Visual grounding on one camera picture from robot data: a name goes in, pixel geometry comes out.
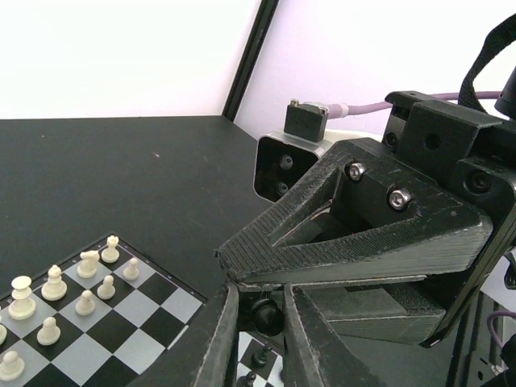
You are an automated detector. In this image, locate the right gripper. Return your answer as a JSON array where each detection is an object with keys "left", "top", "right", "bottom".
[{"left": 216, "top": 90, "right": 515, "bottom": 347}]

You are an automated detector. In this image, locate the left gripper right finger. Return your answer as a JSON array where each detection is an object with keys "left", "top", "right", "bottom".
[{"left": 283, "top": 284, "right": 379, "bottom": 386}]

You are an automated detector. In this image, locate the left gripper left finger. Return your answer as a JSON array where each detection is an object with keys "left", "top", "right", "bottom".
[{"left": 193, "top": 282, "right": 239, "bottom": 386}]

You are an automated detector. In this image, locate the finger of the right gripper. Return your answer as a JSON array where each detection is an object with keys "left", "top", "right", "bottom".
[{"left": 303, "top": 283, "right": 446, "bottom": 344}]

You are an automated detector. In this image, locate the black pawn edge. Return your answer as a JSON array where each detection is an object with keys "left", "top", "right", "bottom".
[{"left": 236, "top": 371, "right": 256, "bottom": 387}]

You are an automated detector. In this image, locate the black pawn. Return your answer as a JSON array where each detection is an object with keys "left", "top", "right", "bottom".
[
  {"left": 252, "top": 344, "right": 272, "bottom": 368},
  {"left": 252, "top": 298, "right": 285, "bottom": 337}
]

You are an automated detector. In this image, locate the black white chessboard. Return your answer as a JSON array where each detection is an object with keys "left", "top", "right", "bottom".
[{"left": 0, "top": 232, "right": 291, "bottom": 387}]

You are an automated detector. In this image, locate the white pawn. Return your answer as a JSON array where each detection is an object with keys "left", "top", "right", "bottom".
[
  {"left": 0, "top": 351, "right": 25, "bottom": 381},
  {"left": 75, "top": 289, "right": 95, "bottom": 316},
  {"left": 123, "top": 257, "right": 139, "bottom": 281},
  {"left": 36, "top": 317, "right": 61, "bottom": 346},
  {"left": 97, "top": 275, "right": 116, "bottom": 300}
]

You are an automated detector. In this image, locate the white rook right corner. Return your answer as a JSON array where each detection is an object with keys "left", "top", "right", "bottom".
[{"left": 101, "top": 235, "right": 119, "bottom": 264}]

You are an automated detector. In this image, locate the white bishop right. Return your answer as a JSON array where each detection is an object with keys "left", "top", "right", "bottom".
[{"left": 41, "top": 264, "right": 68, "bottom": 301}]

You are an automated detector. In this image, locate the white king piece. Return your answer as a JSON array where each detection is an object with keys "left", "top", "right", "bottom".
[{"left": 8, "top": 276, "right": 36, "bottom": 321}]

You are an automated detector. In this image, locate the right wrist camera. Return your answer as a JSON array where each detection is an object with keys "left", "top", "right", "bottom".
[{"left": 253, "top": 100, "right": 332, "bottom": 202}]

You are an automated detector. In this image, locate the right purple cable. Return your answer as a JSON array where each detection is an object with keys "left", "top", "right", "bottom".
[{"left": 330, "top": 91, "right": 503, "bottom": 120}]

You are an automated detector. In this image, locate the black frame post right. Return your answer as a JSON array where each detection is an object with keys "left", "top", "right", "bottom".
[{"left": 222, "top": 0, "right": 280, "bottom": 122}]

